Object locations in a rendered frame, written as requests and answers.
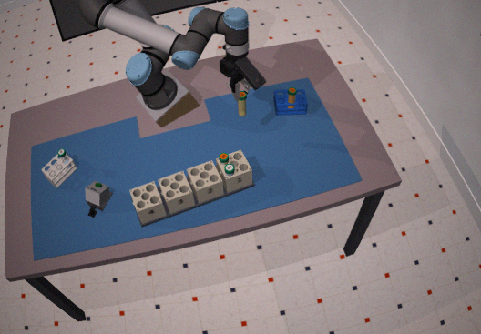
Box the blue tube rack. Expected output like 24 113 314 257
274 89 308 116

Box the blue bench mat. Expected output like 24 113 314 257
31 78 363 261

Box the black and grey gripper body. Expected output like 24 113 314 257
220 51 249 82

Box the beige bucket adapter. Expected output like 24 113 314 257
216 150 252 193
158 171 195 214
129 181 167 224
187 160 224 203

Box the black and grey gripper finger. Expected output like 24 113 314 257
240 78 251 94
227 76 241 102

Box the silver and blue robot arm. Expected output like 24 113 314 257
79 0 266 110

